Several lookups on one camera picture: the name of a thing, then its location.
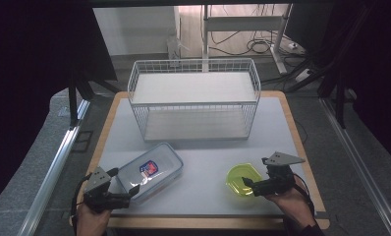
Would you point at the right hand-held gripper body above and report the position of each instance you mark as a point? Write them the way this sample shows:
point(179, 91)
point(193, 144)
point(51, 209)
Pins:
point(278, 178)

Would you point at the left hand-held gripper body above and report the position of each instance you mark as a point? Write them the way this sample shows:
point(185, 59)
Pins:
point(100, 193)

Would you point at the green plastic bowl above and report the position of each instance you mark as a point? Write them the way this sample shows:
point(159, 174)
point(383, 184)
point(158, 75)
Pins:
point(236, 179)

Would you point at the clear container with blue lid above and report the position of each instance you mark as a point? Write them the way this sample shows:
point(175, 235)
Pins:
point(165, 157)

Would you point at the person's left hand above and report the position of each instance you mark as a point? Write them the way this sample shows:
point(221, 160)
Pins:
point(92, 220)

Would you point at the person's right hand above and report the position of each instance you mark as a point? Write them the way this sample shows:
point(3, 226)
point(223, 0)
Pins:
point(291, 206)

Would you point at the dark floor panel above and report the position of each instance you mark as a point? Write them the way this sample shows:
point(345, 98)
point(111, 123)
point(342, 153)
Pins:
point(82, 141)

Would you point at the white table mat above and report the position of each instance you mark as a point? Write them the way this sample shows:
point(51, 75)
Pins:
point(200, 170)

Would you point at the wooden table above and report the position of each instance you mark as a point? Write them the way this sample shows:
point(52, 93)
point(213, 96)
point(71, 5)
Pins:
point(183, 223)

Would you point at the black metal stand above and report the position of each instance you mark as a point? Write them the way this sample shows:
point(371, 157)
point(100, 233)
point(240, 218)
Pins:
point(73, 105)
point(340, 105)

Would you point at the white power strip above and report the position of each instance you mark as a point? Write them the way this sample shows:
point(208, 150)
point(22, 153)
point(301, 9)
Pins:
point(303, 75)

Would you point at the black curtain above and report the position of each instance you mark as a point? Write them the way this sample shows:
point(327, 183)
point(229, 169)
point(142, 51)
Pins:
point(36, 65)
point(380, 65)

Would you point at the white power adapter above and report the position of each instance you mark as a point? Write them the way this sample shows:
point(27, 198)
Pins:
point(292, 46)

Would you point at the aluminium rail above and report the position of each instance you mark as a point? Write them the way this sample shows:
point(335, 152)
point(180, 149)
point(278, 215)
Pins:
point(360, 170)
point(49, 177)

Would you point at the white standing desk frame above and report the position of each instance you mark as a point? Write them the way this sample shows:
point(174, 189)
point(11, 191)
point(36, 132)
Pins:
point(242, 23)

